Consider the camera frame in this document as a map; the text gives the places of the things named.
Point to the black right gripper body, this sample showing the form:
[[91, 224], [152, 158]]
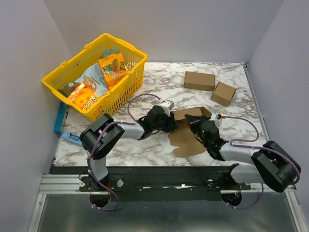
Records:
[[194, 124]]

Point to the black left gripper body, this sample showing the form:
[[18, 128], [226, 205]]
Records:
[[165, 123]]

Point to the brown cardboard box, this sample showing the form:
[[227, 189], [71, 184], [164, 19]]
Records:
[[185, 141]]

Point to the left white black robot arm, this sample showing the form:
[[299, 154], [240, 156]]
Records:
[[102, 135]]

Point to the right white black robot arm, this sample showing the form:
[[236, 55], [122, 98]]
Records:
[[267, 164]]

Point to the small folded cardboard box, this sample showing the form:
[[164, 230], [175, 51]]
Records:
[[223, 94]]

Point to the large folded cardboard box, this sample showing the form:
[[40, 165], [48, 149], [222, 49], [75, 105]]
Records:
[[199, 81]]

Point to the blue flat box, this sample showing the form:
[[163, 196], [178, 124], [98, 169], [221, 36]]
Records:
[[60, 118]]

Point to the orange mango snack bag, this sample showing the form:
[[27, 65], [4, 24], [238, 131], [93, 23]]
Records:
[[113, 68]]

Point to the light blue bread bag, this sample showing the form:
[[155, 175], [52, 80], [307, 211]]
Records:
[[94, 79]]

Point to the orange apple snack bag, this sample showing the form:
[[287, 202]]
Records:
[[83, 97]]

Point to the green round snack pack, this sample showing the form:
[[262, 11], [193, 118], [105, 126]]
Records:
[[108, 52]]

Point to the light blue small carton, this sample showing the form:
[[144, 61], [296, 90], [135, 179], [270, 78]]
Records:
[[69, 137]]

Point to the dark brown snack pack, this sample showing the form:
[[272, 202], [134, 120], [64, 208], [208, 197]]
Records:
[[67, 90]]

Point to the yellow plastic shopping basket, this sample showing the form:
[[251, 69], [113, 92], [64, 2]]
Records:
[[83, 69]]

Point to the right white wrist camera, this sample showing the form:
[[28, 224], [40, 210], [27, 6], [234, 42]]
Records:
[[218, 120]]

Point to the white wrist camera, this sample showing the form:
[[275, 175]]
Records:
[[218, 120], [167, 105]]

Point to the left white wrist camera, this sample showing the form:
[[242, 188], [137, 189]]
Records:
[[167, 105]]

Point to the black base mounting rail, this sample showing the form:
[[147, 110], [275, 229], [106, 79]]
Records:
[[162, 184]]

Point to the aluminium extrusion frame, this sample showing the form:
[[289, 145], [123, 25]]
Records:
[[70, 184]]

